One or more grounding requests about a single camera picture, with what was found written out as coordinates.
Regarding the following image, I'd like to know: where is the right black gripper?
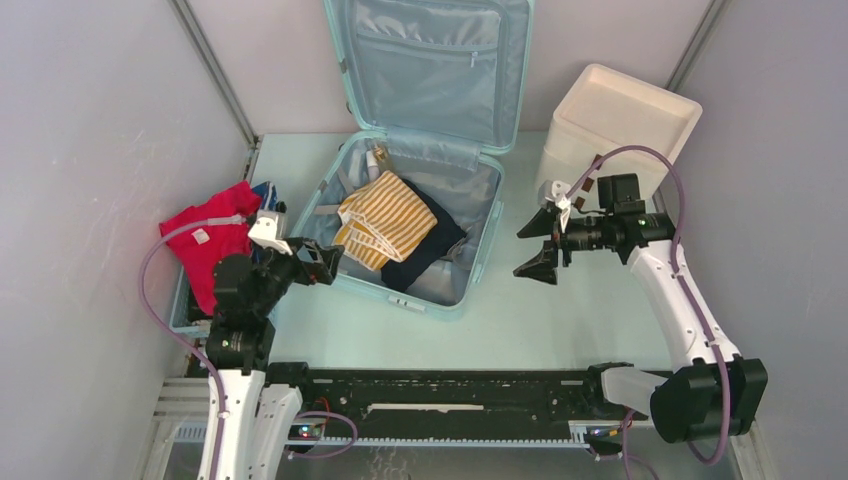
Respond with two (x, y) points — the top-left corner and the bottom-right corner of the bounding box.
(513, 206), (612, 285)

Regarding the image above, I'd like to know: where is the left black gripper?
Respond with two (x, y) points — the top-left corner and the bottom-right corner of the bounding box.
(253, 235), (344, 314)

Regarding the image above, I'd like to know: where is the yellow white striped garment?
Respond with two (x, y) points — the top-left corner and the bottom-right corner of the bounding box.
(332, 171), (438, 271)

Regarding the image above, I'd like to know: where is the blue white red garment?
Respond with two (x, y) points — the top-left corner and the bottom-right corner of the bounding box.
(251, 181), (287, 216)

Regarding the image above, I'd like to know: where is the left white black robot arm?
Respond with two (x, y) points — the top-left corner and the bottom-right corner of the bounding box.
(198, 238), (344, 479)

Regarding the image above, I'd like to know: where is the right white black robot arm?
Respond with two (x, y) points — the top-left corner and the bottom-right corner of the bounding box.
(513, 174), (768, 443)

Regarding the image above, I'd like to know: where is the dark navy garment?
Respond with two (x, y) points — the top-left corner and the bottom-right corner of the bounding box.
(380, 179), (467, 292)

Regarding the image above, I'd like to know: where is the blue perforated plastic basket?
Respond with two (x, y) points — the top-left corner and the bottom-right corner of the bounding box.
(169, 264), (280, 339)

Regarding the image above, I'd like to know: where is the cream plastic drawer cabinet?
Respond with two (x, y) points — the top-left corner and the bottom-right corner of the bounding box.
(534, 64), (703, 189)

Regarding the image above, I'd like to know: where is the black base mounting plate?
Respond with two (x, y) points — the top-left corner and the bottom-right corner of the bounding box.
(267, 362), (626, 443)

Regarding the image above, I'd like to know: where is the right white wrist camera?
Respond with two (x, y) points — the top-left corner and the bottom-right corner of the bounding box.
(538, 180), (573, 233)

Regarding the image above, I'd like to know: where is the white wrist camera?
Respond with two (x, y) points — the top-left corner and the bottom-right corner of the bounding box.
(538, 180), (573, 233)
(248, 209), (294, 258)

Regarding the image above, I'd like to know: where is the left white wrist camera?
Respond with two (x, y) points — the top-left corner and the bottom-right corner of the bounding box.
(248, 209), (294, 258)

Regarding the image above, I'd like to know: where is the aluminium frame rail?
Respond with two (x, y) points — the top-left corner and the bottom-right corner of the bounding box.
(138, 360), (767, 479)

